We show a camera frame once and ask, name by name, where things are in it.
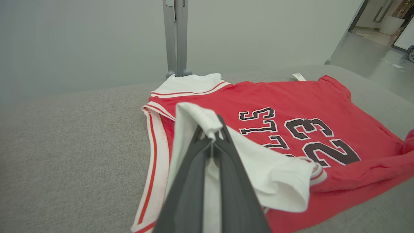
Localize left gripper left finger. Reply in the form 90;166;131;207
152;125;213;233

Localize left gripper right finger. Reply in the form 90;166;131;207
212;115;272;233

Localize red basketball jersey white sleeves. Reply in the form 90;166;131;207
130;73;414;233

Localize white cylindrical bin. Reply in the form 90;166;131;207
379;16;405;35

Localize grey metal partition post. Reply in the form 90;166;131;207
162;0;193;79

